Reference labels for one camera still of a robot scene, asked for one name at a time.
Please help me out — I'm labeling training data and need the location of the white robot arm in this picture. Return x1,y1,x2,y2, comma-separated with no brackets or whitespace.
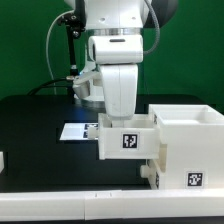
64,0,178,121

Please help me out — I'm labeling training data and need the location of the white sheet with markers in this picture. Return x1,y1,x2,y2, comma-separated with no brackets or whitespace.
60,123,98,141

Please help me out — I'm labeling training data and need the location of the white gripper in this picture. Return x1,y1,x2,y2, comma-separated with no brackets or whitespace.
99,64,138,120

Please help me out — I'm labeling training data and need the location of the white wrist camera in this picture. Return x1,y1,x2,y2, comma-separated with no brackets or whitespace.
88,35,143,64

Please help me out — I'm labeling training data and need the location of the grey cable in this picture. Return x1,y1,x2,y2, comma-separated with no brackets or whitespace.
45,9,78,95

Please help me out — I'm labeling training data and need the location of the large white drawer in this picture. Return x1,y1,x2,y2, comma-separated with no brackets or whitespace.
140,160,165,190

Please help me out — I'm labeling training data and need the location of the black camera stand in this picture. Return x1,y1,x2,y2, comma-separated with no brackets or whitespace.
56,11,88,98

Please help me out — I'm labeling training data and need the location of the white front border rail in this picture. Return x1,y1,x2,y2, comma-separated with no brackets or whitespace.
0,189,224,222

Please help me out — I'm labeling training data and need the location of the white drawer cabinet box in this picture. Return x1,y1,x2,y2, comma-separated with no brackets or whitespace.
149,105,224,190

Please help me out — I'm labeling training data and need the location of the white block at left edge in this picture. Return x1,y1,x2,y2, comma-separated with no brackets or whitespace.
0,152,4,173

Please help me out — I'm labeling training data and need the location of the small white drawer with knob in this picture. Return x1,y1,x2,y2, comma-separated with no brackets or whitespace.
87,113,160,160

